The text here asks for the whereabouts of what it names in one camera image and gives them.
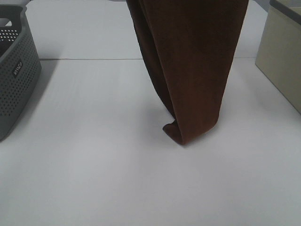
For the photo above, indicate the brown towel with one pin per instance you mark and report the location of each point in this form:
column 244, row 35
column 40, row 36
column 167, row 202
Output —
column 188, row 47

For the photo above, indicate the beige fabric storage box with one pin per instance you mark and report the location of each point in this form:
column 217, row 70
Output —
column 279, row 54

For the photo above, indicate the grey perforated plastic basket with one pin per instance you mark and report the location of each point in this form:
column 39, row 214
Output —
column 20, row 66

